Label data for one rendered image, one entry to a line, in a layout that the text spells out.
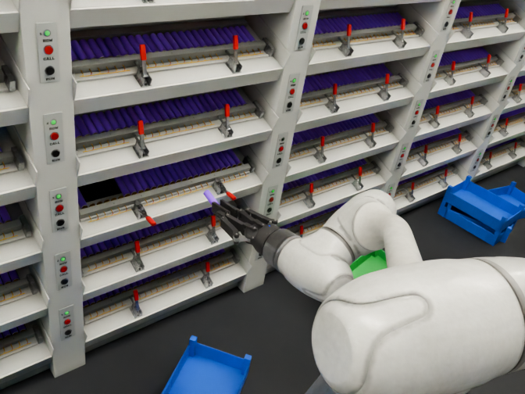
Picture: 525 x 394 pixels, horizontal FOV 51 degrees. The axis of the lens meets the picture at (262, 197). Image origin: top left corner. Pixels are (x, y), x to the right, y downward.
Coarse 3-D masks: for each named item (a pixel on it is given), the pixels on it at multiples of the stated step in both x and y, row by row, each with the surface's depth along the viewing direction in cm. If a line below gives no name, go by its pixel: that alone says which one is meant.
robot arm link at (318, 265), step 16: (304, 240) 116; (320, 240) 114; (336, 240) 114; (288, 256) 115; (304, 256) 112; (320, 256) 111; (336, 256) 112; (352, 256) 115; (288, 272) 114; (304, 272) 111; (320, 272) 109; (336, 272) 108; (304, 288) 112; (320, 288) 108; (336, 288) 108
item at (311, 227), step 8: (336, 208) 230; (312, 216) 221; (320, 216) 224; (328, 216) 224; (288, 224) 215; (296, 224) 216; (304, 224) 216; (312, 224) 219; (320, 224) 223; (296, 232) 216; (304, 232) 216; (312, 232) 218
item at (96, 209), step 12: (240, 168) 171; (192, 180) 161; (204, 180) 163; (144, 192) 152; (156, 192) 153; (168, 192) 156; (108, 204) 145; (120, 204) 147; (84, 216) 142; (108, 216) 145
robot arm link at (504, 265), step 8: (496, 256) 69; (504, 256) 68; (496, 264) 59; (504, 264) 59; (512, 264) 60; (520, 264) 60; (504, 272) 58; (512, 272) 58; (520, 272) 58; (512, 280) 57; (520, 280) 58; (512, 288) 57; (520, 288) 57; (520, 296) 56; (520, 304) 56; (520, 360) 57; (520, 368) 58
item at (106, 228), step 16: (240, 160) 176; (256, 160) 173; (240, 176) 172; (256, 176) 175; (192, 192) 161; (240, 192) 170; (80, 208) 144; (160, 208) 154; (176, 208) 156; (192, 208) 160; (80, 224) 136; (96, 224) 143; (112, 224) 145; (128, 224) 147; (144, 224) 151; (80, 240) 139; (96, 240) 143
